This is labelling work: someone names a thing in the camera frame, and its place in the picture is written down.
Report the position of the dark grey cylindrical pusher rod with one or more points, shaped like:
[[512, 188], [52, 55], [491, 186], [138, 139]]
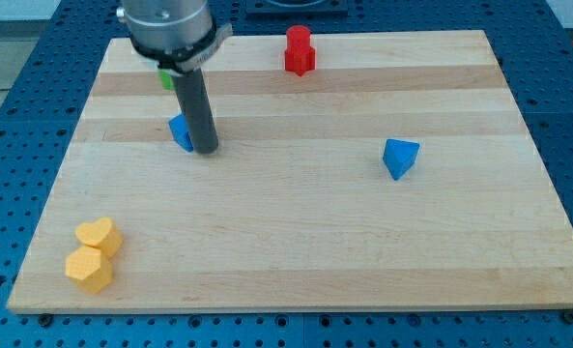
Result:
[[193, 100]]

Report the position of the blue cube block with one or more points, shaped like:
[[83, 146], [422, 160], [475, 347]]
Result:
[[179, 131]]

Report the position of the blue triangle block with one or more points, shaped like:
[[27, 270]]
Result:
[[399, 156]]

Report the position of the green block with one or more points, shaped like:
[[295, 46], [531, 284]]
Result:
[[166, 80]]

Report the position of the red star block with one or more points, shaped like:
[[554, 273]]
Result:
[[300, 60]]

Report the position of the red cylinder block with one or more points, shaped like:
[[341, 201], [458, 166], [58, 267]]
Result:
[[298, 38]]

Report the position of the yellow heart block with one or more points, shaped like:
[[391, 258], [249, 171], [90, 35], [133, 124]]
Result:
[[102, 234]]

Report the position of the yellow hexagon block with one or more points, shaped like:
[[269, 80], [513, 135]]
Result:
[[89, 269]]

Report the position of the wooden board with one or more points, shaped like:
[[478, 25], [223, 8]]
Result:
[[296, 210]]

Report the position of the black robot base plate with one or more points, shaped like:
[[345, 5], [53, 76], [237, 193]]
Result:
[[296, 7]]

